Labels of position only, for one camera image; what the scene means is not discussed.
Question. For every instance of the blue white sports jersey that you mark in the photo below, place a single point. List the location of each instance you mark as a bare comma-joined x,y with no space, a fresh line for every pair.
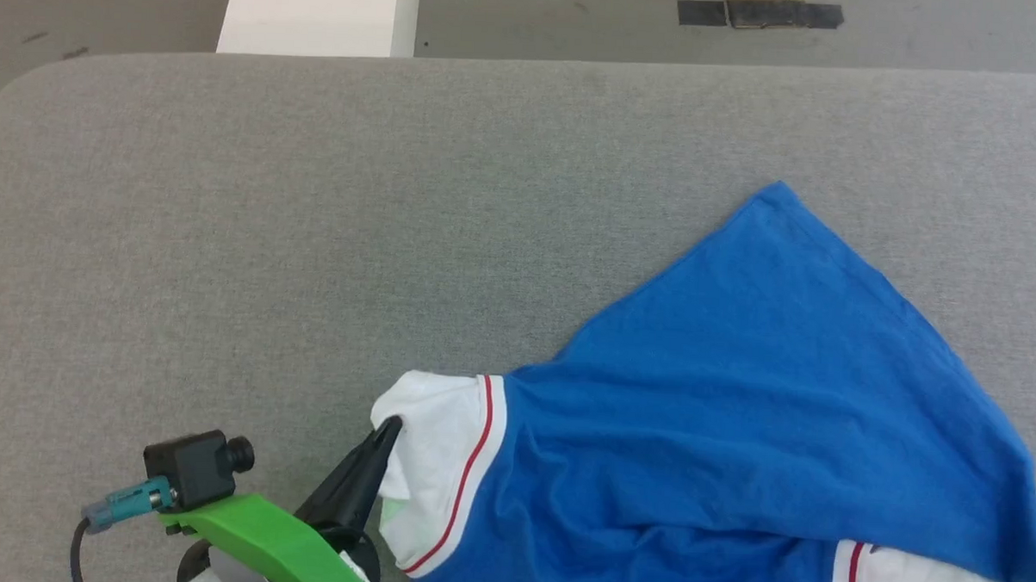
739,376

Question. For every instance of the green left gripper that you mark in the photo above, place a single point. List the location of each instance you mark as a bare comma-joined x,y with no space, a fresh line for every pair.
276,545

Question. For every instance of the white rectangular box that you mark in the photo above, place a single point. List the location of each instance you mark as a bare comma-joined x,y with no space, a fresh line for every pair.
312,12

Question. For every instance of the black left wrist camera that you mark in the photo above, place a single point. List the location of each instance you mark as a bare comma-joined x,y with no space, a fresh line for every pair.
189,469

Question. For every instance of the black taped floor plate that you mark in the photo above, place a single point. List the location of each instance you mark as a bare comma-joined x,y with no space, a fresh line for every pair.
786,12

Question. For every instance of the small black tape patch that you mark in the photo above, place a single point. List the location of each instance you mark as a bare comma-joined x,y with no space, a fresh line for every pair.
702,13

